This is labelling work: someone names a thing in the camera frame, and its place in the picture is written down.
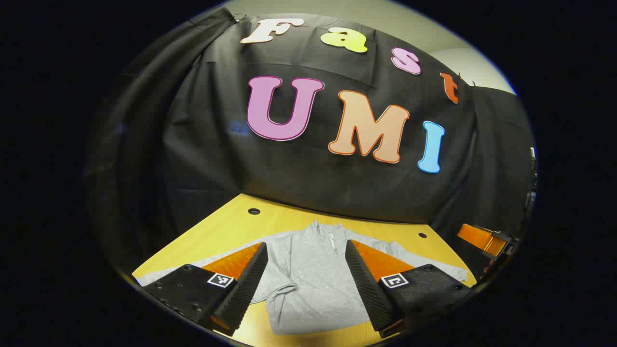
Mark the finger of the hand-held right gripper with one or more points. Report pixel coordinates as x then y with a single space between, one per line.
475 236

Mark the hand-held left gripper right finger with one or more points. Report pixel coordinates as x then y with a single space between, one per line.
367 289

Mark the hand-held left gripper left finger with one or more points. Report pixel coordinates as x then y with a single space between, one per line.
246 289

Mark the grey zip-neck sweatshirt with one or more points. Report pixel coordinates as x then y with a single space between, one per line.
308 279

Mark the black backdrop cloth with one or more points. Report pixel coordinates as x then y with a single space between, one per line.
313 178

